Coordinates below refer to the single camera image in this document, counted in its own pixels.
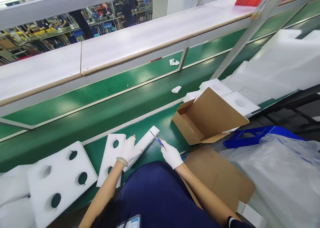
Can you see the person's left hand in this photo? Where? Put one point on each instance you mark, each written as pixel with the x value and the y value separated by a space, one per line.
pixel 128 150

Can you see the person's right hand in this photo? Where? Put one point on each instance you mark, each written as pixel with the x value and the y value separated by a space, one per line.
pixel 172 156

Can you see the person's right fingers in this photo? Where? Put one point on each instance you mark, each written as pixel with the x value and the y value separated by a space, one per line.
pixel 165 146

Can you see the long white carton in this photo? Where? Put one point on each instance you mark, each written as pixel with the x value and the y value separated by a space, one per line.
pixel 147 140

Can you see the person's body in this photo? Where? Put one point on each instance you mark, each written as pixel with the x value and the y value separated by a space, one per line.
pixel 160 195

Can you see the open brown cardboard box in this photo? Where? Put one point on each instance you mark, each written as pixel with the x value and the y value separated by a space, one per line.
pixel 210 115

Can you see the white foam two holes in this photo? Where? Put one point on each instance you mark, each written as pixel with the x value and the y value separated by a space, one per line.
pixel 111 160

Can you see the crumpled white paper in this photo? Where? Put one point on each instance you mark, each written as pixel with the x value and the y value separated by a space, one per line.
pixel 176 89
pixel 174 62

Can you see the flat brown cardboard sheet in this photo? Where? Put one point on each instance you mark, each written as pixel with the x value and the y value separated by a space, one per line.
pixel 220 175

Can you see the green conveyor belt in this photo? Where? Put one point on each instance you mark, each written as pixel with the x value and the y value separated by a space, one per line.
pixel 100 113

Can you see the blue white badge card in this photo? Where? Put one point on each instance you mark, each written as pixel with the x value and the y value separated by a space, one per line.
pixel 131 221

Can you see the white foam round recess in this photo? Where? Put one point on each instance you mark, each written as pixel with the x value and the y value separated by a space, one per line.
pixel 241 104

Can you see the blue plastic crate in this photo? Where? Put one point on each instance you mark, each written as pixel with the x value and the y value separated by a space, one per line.
pixel 252 135

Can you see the white shelf beige edge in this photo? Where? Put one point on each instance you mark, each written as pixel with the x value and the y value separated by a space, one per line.
pixel 125 45

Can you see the white foam four holes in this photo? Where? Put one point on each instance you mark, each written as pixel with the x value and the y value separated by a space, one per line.
pixel 60 180

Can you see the clear plastic bag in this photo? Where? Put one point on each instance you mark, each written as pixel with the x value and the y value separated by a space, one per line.
pixel 280 178

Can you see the pile of white foam blocks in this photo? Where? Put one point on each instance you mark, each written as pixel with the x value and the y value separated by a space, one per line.
pixel 275 63

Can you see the plain white foam block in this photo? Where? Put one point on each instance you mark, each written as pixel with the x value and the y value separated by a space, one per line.
pixel 12 195

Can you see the yellow white hanging tag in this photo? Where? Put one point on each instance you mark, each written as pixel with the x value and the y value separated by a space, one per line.
pixel 262 5

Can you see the white metal frame post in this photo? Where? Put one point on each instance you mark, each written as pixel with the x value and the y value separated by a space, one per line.
pixel 240 40

